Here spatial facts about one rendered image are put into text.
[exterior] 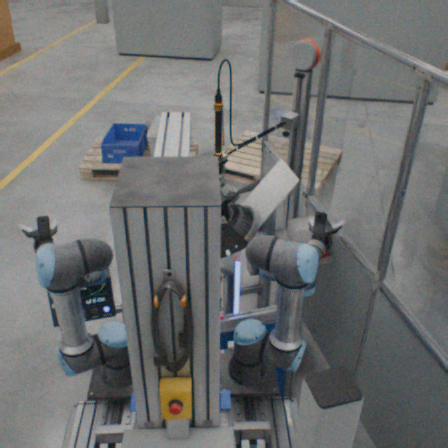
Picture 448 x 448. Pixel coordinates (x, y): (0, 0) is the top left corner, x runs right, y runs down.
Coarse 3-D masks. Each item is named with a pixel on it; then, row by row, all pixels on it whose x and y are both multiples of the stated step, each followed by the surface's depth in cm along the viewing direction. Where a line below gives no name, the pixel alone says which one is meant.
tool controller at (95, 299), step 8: (104, 280) 211; (80, 288) 210; (88, 288) 210; (96, 288) 211; (104, 288) 212; (48, 296) 207; (88, 296) 212; (96, 296) 212; (104, 296) 213; (112, 296) 215; (88, 304) 213; (96, 304) 214; (104, 304) 215; (112, 304) 216; (88, 312) 214; (104, 312) 216; (112, 312) 217; (56, 320) 211; (88, 320) 215
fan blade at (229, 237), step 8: (224, 224) 257; (224, 232) 252; (232, 232) 252; (224, 240) 248; (232, 240) 247; (240, 240) 246; (224, 248) 244; (232, 248) 243; (240, 248) 242; (224, 256) 241
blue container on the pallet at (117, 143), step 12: (108, 132) 557; (120, 132) 583; (132, 132) 582; (144, 132) 560; (108, 144) 558; (120, 144) 578; (132, 144) 578; (144, 144) 568; (108, 156) 536; (120, 156) 535; (132, 156) 534
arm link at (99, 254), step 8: (88, 240) 160; (96, 240) 162; (88, 248) 158; (96, 248) 159; (104, 248) 162; (88, 256) 157; (96, 256) 159; (104, 256) 161; (112, 256) 168; (96, 264) 159; (104, 264) 163; (96, 272) 177; (104, 272) 198; (88, 280) 192; (96, 280) 195
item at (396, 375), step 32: (320, 288) 322; (352, 288) 279; (320, 320) 330; (352, 320) 285; (384, 320) 251; (352, 352) 291; (384, 352) 255; (416, 352) 227; (384, 384) 260; (416, 384) 231; (384, 416) 265; (416, 416) 235
